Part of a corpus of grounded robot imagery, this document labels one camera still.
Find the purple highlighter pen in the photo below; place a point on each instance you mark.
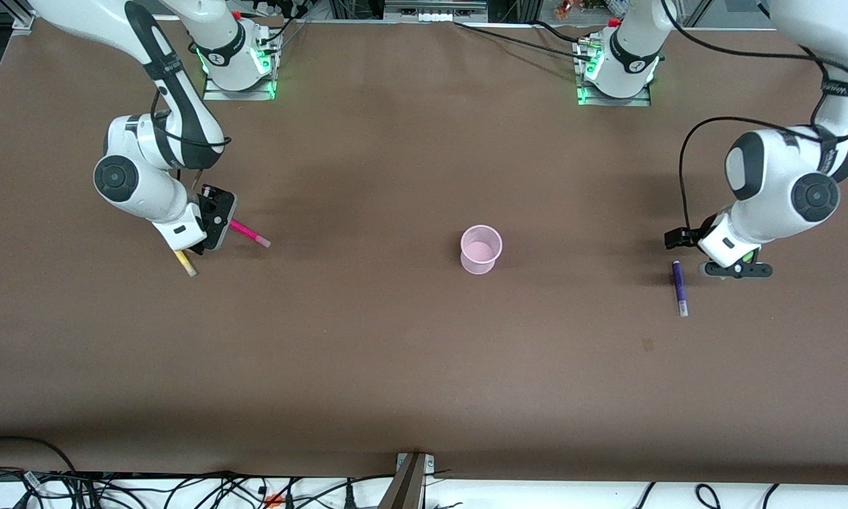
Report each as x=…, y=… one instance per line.
x=679, y=286

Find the pink translucent cup holder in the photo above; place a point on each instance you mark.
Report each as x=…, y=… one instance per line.
x=480, y=251

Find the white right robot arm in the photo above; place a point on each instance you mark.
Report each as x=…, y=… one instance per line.
x=141, y=184

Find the aluminium frame corner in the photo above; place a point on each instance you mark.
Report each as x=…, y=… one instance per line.
x=24, y=22

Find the pink highlighter pen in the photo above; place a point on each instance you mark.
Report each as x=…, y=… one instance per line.
x=250, y=234

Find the green highlighter pen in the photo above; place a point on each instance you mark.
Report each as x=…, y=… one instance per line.
x=750, y=254

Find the black power plug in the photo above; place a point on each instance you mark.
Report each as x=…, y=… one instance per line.
x=348, y=495

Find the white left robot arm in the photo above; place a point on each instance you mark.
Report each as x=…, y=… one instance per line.
x=777, y=184

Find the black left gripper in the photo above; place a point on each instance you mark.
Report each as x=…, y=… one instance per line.
x=685, y=237

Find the white power strip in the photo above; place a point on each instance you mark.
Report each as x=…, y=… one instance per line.
x=431, y=13

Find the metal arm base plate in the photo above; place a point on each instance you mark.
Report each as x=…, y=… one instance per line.
x=614, y=102
x=240, y=95

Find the metal table bracket post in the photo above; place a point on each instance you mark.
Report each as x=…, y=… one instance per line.
x=409, y=488

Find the yellow highlighter pen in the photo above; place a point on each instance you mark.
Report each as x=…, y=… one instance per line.
x=187, y=265

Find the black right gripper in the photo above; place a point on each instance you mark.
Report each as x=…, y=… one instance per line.
x=211, y=200

